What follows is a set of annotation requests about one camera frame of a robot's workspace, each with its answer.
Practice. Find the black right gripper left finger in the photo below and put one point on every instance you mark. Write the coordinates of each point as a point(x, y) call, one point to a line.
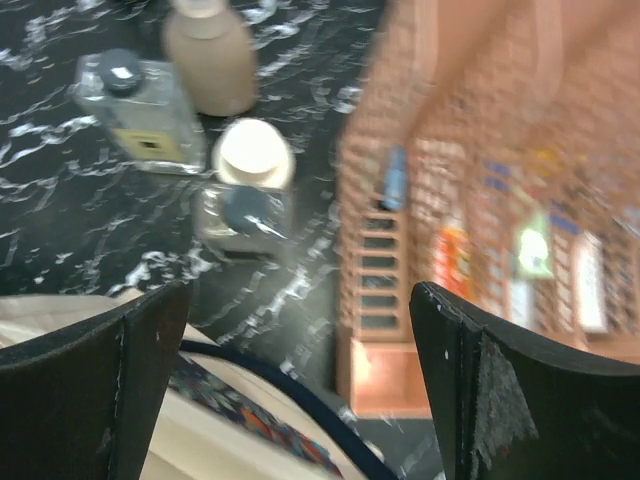
point(83, 378)

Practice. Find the cream round cap bottle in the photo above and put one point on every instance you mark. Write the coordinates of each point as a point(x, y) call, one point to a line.
point(253, 152)

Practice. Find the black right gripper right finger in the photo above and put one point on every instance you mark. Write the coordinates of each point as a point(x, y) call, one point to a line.
point(508, 403)

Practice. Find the large clear square bottle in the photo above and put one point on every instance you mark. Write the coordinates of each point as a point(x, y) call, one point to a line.
point(145, 110)

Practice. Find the beige pump bottle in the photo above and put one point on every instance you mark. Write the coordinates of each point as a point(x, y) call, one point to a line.
point(212, 50)

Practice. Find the peach plastic file organizer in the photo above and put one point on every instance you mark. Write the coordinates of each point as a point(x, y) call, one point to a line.
point(495, 152)

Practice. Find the cream canvas tote bag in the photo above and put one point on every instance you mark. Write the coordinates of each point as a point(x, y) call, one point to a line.
point(222, 419)

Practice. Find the small clear square bottle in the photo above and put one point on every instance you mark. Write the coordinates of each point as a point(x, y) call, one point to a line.
point(242, 221)

